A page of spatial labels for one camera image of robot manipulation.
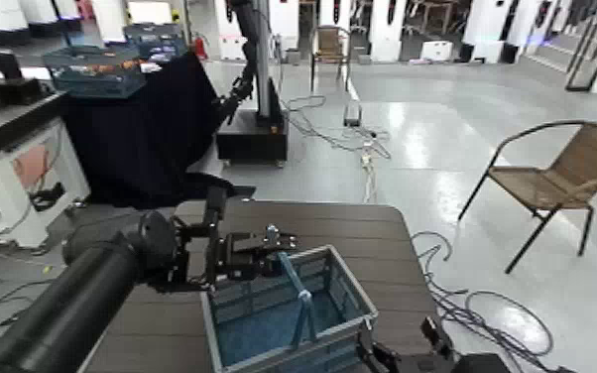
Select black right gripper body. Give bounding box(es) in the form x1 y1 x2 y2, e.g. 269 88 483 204
399 353 458 373

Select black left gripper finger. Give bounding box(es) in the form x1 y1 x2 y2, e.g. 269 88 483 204
230 224 300 254
227 254 285 281

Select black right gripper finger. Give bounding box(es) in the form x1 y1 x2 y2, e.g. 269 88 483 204
420 313 456 361
357 331 404 373

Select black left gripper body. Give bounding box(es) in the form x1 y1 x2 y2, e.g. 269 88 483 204
204 186 234 286

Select blue grey folding crate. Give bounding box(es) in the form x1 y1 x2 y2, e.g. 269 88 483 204
200 244 380 373

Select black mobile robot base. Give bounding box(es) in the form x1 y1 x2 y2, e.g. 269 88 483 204
215 108 290 167

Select blue plastic crate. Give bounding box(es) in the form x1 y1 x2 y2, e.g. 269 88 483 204
43 45 147 100

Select black cloth covered table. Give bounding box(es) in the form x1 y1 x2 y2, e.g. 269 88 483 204
60 51 257 210

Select grey power adapter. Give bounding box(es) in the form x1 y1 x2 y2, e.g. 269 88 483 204
342 101 364 129

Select grey robot lift column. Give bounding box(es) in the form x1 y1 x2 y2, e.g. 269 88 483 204
254 0 275 119

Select red fire extinguisher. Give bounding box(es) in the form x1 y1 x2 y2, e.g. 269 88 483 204
191 33 210 62

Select white cabinet black top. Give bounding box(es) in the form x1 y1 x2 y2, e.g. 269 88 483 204
0 90 92 250

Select white robot station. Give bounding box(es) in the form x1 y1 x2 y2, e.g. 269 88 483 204
461 0 520 60
269 0 300 39
370 0 410 64
329 0 354 27

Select white square pillar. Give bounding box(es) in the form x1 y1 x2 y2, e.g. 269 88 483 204
91 0 128 44

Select black box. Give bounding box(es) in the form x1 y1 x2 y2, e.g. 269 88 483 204
0 77 53 111

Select white box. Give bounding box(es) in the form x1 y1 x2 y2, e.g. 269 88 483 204
419 40 455 63

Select black floor cable bundle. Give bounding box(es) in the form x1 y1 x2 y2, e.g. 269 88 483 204
410 230 580 373

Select grey floor cables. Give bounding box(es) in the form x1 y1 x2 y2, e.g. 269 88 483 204
282 93 395 205

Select wicker chair black frame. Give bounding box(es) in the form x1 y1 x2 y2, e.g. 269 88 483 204
307 24 353 93
456 119 597 276

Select black metal frame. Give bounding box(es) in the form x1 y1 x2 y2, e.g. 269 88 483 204
565 0 597 93

